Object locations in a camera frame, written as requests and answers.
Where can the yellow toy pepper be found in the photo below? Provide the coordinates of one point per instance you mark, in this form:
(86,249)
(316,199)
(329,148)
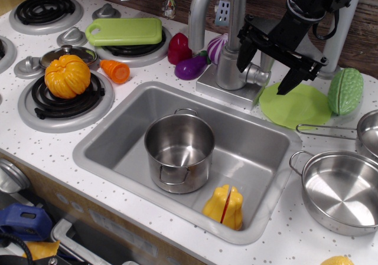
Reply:
(225,207)

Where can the green cutting board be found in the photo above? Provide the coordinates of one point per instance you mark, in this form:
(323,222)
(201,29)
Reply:
(124,31)

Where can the steel pot in sink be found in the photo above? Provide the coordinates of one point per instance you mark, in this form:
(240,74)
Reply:
(180,148)

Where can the green plastic plate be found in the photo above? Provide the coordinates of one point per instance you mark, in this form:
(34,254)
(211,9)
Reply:
(302,105)

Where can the left edge stove burner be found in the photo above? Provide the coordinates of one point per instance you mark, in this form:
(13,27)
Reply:
(8,53)

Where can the silver stove knob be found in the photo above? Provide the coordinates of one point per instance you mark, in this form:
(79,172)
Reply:
(29,68)
(73,36)
(106,11)

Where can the blue clamp tool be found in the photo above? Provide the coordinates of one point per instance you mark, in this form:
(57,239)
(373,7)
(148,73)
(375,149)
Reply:
(26,222)

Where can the purple toy eggplant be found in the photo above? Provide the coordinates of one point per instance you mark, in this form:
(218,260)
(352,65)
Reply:
(192,68)

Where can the back right stove burner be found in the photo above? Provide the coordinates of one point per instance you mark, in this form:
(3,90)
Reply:
(137,55)

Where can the silver stove knob back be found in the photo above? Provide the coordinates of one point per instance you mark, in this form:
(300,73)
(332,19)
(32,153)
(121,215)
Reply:
(106,11)

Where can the silver faucet lever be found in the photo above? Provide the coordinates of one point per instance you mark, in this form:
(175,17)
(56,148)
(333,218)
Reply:
(259,75)

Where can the purple white toy onion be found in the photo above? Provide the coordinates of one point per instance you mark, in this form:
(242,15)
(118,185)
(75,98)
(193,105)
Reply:
(215,47)

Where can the grey vertical post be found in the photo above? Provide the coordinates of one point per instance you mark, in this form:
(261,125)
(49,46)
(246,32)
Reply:
(334,46)

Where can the orange toy pumpkin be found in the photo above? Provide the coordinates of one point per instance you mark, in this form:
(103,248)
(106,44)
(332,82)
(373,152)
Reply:
(67,77)

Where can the hanging clear ornament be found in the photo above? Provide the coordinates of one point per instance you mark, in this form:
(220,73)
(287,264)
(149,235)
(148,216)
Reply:
(169,9)

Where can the steel pan with loop handle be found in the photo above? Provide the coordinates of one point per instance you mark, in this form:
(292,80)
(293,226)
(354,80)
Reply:
(339,189)

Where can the grey sink basin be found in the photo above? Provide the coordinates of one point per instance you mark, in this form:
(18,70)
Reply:
(250,154)

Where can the orange toy carrot piece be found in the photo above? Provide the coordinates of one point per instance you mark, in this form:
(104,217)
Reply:
(118,72)

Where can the silver stove knob middle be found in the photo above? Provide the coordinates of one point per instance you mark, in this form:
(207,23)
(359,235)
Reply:
(73,36)

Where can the yellow toy lemon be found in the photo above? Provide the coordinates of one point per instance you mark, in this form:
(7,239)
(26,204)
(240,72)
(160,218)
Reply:
(337,260)

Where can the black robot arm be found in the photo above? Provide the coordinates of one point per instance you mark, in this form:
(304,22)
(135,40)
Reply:
(318,9)

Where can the steel saucepan long handle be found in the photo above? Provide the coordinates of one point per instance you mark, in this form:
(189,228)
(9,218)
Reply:
(365,134)

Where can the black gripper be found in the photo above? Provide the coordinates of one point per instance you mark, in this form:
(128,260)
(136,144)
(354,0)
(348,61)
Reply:
(287,41)

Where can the red toy pepper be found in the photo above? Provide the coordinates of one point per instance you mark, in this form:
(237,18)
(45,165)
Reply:
(178,49)

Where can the yellow item bottom left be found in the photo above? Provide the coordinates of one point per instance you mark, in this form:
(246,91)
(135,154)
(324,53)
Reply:
(42,249)

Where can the silver stove knob front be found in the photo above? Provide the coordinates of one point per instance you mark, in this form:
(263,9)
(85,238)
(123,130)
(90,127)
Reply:
(29,68)

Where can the green toy bitter gourd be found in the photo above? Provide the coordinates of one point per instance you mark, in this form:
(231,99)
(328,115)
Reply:
(345,92)

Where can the silver oven knob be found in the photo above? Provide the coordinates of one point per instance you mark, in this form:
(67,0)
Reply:
(13,179)

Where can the back left stove burner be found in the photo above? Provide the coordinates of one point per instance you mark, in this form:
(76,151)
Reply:
(43,17)

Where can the front black stove burner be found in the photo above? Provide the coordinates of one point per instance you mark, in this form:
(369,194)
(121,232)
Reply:
(44,112)

